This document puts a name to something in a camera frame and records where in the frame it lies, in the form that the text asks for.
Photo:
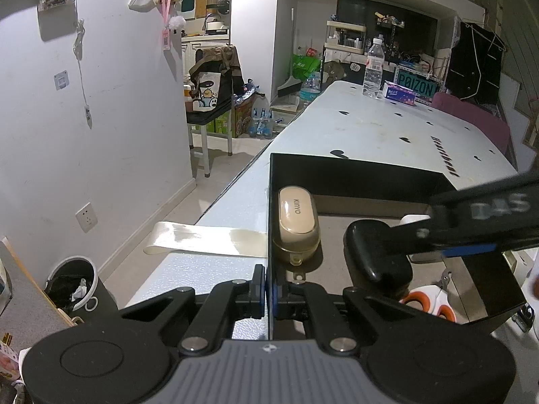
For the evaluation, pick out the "white wall socket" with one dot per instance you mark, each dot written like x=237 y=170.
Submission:
x=86 y=218

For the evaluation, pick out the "white charger cube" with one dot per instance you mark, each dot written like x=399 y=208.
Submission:
x=410 y=220

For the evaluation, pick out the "black vest white trim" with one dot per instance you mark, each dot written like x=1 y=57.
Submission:
x=473 y=67

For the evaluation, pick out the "white paper strip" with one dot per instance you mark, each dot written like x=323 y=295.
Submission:
x=202 y=239

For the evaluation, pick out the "black cardboard box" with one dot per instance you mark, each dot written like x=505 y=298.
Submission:
x=358 y=176

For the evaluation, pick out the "clear water bottle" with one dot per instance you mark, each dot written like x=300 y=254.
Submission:
x=374 y=75

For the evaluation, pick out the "pink chair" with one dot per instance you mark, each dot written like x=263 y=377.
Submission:
x=476 y=120

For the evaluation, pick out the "blue tissue pack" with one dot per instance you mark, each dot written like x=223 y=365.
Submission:
x=399 y=94

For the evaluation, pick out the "white stool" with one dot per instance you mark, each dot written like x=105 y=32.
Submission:
x=205 y=151

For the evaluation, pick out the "beige earbud case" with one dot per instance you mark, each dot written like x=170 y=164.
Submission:
x=297 y=223

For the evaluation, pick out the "black oval case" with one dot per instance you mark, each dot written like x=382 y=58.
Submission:
x=374 y=265

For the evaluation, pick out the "square wall hook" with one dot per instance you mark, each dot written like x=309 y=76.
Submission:
x=62 y=80

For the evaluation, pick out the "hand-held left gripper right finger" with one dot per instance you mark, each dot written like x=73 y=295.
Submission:
x=280 y=301

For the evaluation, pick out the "white plush pompom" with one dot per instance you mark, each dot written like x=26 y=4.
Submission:
x=177 y=22

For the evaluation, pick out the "white storage rack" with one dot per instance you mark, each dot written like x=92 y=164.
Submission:
x=345 y=27

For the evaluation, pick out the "cartoon tote bag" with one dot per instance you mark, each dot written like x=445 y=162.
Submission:
x=208 y=92

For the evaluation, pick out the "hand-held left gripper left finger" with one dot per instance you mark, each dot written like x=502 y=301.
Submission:
x=259 y=298

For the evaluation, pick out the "colourful cardboard carton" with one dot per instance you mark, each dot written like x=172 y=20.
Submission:
x=243 y=118

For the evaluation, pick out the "Poizon sign box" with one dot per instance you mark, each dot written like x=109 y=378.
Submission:
x=417 y=88

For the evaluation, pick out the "black tiered stand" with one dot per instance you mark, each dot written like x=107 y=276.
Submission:
x=389 y=21

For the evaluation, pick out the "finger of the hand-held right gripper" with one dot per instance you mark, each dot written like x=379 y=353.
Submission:
x=425 y=237

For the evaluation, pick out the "white round device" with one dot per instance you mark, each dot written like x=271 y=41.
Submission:
x=524 y=265

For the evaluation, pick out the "green plastic bag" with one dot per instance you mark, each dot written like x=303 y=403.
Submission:
x=305 y=66

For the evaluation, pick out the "black trash bin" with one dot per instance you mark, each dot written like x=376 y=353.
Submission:
x=63 y=286

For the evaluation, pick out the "pack of water bottles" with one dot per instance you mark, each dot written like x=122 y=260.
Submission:
x=261 y=126

